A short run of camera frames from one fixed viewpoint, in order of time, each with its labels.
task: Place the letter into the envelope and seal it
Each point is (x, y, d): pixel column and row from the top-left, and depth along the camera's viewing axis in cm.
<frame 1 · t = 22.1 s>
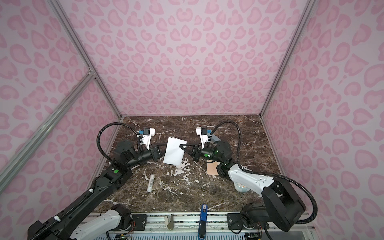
left hand: (170, 143, 67), fingers closed
right hand: (181, 147, 67), fingers closed
green bordered floral letter paper: (173, 153, 69), point 28 cm above the table
pink envelope with cream flap: (211, 168, 94), on the table
white glue stick: (150, 183, 86), point 3 cm above the table

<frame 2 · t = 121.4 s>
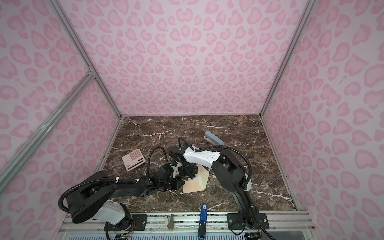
left hand: (186, 181, 85), fingers closed
right hand: (187, 178, 85), fingers closed
pink envelope with cream flap: (200, 182, 88), on the table
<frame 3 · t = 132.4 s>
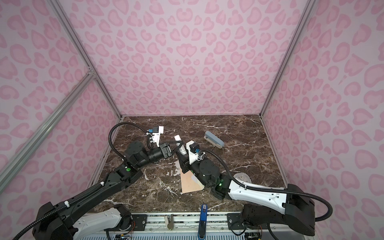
left hand: (182, 142, 64), fingers open
right hand: (178, 149, 67), fingers open
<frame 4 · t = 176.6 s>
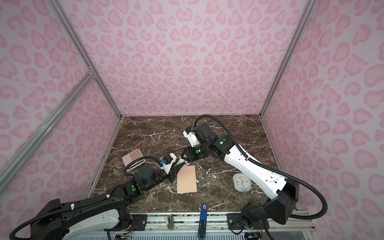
left hand: (182, 159, 71), fingers open
right hand: (184, 154, 69), fingers open
pink envelope with cream flap: (186, 181, 88), on the table
